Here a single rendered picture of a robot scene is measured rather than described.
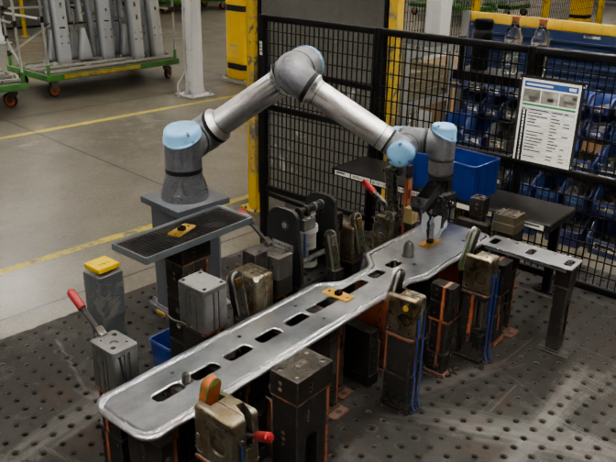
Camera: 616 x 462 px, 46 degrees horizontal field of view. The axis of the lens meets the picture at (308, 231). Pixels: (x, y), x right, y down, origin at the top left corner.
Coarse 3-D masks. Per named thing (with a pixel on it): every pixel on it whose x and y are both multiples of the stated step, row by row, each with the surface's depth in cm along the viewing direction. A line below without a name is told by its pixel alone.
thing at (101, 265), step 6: (96, 258) 172; (102, 258) 172; (108, 258) 172; (84, 264) 169; (90, 264) 169; (96, 264) 169; (102, 264) 169; (108, 264) 169; (114, 264) 169; (96, 270) 167; (102, 270) 167; (108, 270) 169
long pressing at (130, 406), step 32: (448, 224) 240; (384, 256) 215; (416, 256) 215; (448, 256) 216; (320, 288) 195; (384, 288) 196; (256, 320) 178; (288, 320) 179; (320, 320) 179; (192, 352) 164; (224, 352) 165; (256, 352) 165; (288, 352) 166; (128, 384) 152; (160, 384) 153; (192, 384) 153; (224, 384) 153; (128, 416) 142; (160, 416) 143; (192, 416) 144
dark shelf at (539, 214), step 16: (352, 160) 293; (368, 160) 293; (352, 176) 279; (368, 176) 275; (384, 176) 275; (400, 176) 276; (400, 192) 267; (416, 192) 262; (496, 192) 260; (512, 192) 260; (464, 208) 251; (496, 208) 245; (512, 208) 246; (528, 208) 246; (544, 208) 246; (560, 208) 247; (528, 224) 237; (544, 224) 233; (560, 224) 239
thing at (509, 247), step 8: (488, 240) 227; (504, 240) 228; (512, 240) 228; (488, 248) 224; (496, 248) 222; (504, 248) 222; (512, 248) 222; (520, 248) 222; (528, 248) 222; (536, 248) 222; (544, 248) 222; (512, 256) 219; (520, 256) 217; (528, 256) 217; (536, 256) 217; (544, 256) 217; (552, 256) 217; (560, 256) 217; (568, 256) 217; (544, 264) 213; (552, 264) 212; (560, 264) 212; (576, 264) 212
